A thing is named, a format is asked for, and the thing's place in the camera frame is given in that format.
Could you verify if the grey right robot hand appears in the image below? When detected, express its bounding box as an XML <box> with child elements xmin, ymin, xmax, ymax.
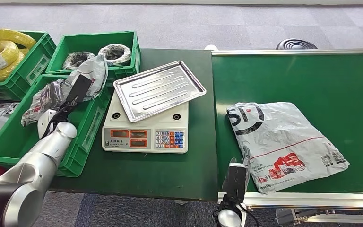
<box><xmin>242</xmin><ymin>146</ymin><xmax>251</xmax><ymax>189</ymax></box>

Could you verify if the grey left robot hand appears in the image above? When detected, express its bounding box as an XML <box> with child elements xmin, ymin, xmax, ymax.
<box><xmin>37</xmin><ymin>79</ymin><xmax>73</xmax><ymax>139</ymax></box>

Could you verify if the grey courier bag red print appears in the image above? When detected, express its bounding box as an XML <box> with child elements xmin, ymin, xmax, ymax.
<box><xmin>21</xmin><ymin>54</ymin><xmax>109</xmax><ymax>128</ymax></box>

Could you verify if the green conveyor belt machine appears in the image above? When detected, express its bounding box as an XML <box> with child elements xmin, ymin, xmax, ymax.
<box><xmin>212</xmin><ymin>48</ymin><xmax>363</xmax><ymax>227</ymax></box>

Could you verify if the large green plastic crate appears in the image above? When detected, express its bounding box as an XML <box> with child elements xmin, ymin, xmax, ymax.
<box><xmin>0</xmin><ymin>74</ymin><xmax>112</xmax><ymax>178</ymax></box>

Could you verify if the grey courier bag black logo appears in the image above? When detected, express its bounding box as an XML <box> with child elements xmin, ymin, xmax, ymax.
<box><xmin>226</xmin><ymin>102</ymin><xmax>350</xmax><ymax>195</ymax></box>

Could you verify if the white electronic scale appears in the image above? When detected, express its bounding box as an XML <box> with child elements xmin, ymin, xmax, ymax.
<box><xmin>102</xmin><ymin>91</ymin><xmax>190</xmax><ymax>154</ymax></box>

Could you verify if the steel scale tray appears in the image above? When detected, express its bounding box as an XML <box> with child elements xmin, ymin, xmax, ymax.
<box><xmin>113</xmin><ymin>60</ymin><xmax>207</xmax><ymax>123</ymax></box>

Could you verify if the black round ribbed base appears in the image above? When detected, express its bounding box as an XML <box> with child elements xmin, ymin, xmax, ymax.
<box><xmin>275</xmin><ymin>38</ymin><xmax>318</xmax><ymax>50</ymax></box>

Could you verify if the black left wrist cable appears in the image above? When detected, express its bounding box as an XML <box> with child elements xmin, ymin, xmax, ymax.
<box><xmin>40</xmin><ymin>98</ymin><xmax>76</xmax><ymax>139</ymax></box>

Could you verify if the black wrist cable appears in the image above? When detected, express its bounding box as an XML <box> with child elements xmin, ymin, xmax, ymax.
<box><xmin>40</xmin><ymin>98</ymin><xmax>76</xmax><ymax>139</ymax></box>
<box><xmin>213</xmin><ymin>200</ymin><xmax>259</xmax><ymax>227</ymax></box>

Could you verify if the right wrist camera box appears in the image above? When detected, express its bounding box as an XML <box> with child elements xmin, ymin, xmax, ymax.
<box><xmin>222</xmin><ymin>162</ymin><xmax>247</xmax><ymax>205</ymax></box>

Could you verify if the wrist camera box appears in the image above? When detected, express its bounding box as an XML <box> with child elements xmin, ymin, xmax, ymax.
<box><xmin>222</xmin><ymin>162</ymin><xmax>247</xmax><ymax>205</ymax></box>
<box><xmin>65</xmin><ymin>74</ymin><xmax>94</xmax><ymax>104</ymax></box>

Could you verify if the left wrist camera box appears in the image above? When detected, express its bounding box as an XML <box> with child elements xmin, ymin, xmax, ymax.
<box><xmin>65</xmin><ymin>74</ymin><xmax>94</xmax><ymax>104</ymax></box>

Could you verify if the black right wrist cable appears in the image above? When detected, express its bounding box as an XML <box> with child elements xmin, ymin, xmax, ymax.
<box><xmin>213</xmin><ymin>200</ymin><xmax>259</xmax><ymax>227</ymax></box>

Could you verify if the black wrapped wire coil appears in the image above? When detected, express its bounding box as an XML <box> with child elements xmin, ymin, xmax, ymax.
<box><xmin>62</xmin><ymin>51</ymin><xmax>96</xmax><ymax>70</ymax></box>
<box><xmin>97</xmin><ymin>44</ymin><xmax>133</xmax><ymax>67</ymax></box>

